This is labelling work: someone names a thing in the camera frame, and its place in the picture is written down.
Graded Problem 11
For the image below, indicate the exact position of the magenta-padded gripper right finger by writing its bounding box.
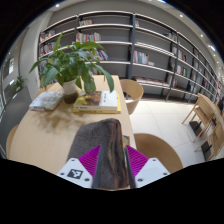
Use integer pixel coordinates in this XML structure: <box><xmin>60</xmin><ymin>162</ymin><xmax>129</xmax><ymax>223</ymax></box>
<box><xmin>123</xmin><ymin>144</ymin><xmax>172</xmax><ymax>190</ymax></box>

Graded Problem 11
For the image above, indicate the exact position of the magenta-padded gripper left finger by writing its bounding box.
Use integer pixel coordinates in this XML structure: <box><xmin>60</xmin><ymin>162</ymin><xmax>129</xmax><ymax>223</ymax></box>
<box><xmin>56</xmin><ymin>144</ymin><xmax>103</xmax><ymax>190</ymax></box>

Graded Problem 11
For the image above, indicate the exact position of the small background potted plant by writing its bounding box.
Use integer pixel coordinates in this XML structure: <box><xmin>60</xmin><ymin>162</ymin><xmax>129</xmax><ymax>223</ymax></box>
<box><xmin>13</xmin><ymin>75</ymin><xmax>28</xmax><ymax>92</ymax></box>

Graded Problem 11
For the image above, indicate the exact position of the light wooden shell chair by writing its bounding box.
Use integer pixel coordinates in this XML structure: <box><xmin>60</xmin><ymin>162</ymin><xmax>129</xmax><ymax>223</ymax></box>
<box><xmin>119</xmin><ymin>78</ymin><xmax>145</xmax><ymax>116</ymax></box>
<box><xmin>133</xmin><ymin>133</ymin><xmax>184</xmax><ymax>174</ymax></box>

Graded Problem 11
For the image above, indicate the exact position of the green potted plant white pot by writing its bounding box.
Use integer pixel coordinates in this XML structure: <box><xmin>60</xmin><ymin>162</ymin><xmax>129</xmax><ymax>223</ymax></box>
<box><xmin>29</xmin><ymin>32</ymin><xmax>115</xmax><ymax>104</ymax></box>

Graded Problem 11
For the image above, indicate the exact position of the yellow book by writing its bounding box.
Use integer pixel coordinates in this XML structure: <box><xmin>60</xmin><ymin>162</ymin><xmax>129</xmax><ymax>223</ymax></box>
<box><xmin>72</xmin><ymin>93</ymin><xmax>122</xmax><ymax>114</ymax></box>

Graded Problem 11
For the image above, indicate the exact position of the grey shelf unit with books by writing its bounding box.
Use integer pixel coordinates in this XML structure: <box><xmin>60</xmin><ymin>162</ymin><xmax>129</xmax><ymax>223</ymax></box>
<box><xmin>37</xmin><ymin>10</ymin><xmax>224</xmax><ymax>104</ymax></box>

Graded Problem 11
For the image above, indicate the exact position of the white cover book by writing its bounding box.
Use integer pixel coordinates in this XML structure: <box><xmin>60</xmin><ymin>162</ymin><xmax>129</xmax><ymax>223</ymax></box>
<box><xmin>28</xmin><ymin>91</ymin><xmax>64</xmax><ymax>112</ymax></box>

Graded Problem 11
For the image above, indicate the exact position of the zigzag-striped brown towel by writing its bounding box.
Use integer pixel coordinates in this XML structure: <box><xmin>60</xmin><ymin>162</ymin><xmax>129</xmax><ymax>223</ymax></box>
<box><xmin>66</xmin><ymin>118</ymin><xmax>132</xmax><ymax>190</ymax></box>

